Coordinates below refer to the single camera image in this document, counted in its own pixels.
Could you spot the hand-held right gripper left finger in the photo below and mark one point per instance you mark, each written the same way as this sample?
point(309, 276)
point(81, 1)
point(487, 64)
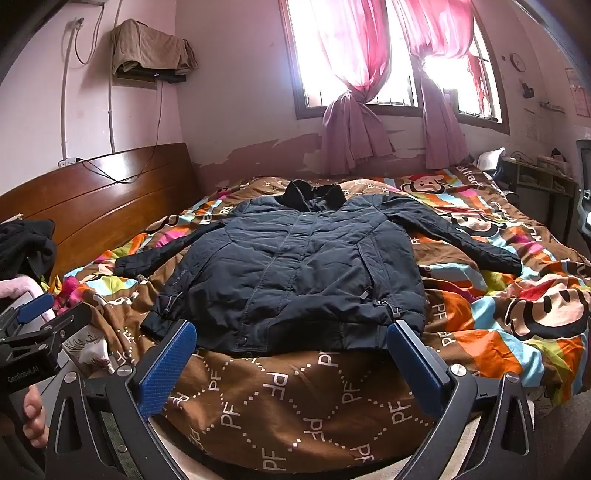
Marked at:
point(168, 364)

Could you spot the black clothing pile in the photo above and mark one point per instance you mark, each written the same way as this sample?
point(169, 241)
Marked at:
point(23, 249)

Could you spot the white power strip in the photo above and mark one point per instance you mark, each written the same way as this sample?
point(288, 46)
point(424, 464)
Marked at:
point(68, 162)

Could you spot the round wall clock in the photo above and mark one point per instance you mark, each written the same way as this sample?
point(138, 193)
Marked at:
point(518, 62)

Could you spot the dark navy padded jacket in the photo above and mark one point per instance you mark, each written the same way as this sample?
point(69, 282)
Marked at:
point(300, 267)

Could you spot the white wall pipe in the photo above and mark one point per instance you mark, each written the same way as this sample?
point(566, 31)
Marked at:
point(111, 92)
point(66, 92)

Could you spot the wall papers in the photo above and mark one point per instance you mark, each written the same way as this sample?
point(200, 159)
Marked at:
point(577, 94)

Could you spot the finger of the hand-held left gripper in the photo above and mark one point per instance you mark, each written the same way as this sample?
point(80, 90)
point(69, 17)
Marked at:
point(34, 308)
point(69, 319)

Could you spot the black wall ornament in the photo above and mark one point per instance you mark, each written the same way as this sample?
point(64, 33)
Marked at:
point(528, 89)

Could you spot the wall hook rack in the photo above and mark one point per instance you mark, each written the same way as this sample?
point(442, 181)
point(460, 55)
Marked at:
point(551, 106)

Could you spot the wooden headboard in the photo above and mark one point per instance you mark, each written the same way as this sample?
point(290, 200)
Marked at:
point(92, 198)

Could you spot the brown cloth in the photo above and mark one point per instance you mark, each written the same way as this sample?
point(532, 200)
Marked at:
point(147, 46)

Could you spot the person's left hand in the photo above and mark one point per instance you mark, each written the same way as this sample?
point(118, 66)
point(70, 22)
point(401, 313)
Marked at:
point(36, 415)

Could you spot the brown framed window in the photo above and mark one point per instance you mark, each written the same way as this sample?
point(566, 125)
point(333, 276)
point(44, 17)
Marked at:
point(482, 121)

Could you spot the dark wooden desk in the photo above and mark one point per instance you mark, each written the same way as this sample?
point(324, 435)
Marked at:
point(549, 182)

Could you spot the printed brown striped blanket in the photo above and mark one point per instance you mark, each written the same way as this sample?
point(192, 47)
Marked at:
point(300, 406)

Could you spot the white air conditioner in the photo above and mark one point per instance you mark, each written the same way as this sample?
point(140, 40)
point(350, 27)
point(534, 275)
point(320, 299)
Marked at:
point(87, 2)

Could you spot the white pillow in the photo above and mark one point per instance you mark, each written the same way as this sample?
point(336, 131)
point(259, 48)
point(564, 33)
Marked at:
point(490, 159)

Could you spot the white printed cloth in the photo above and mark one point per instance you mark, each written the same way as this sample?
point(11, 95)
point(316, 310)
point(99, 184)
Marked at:
point(90, 348)

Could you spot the black set-top device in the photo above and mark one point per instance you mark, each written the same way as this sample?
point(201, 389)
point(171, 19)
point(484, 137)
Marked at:
point(164, 77)

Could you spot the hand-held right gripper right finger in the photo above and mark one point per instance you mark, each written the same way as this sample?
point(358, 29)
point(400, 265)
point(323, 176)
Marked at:
point(411, 364)

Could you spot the pink curtain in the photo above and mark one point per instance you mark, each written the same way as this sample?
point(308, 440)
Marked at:
point(438, 129)
point(351, 134)

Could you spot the black office chair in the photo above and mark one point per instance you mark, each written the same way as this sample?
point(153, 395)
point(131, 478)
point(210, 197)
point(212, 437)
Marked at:
point(584, 203)

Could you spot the pink plush toy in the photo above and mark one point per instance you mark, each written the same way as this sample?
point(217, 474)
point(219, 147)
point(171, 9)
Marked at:
point(14, 286)

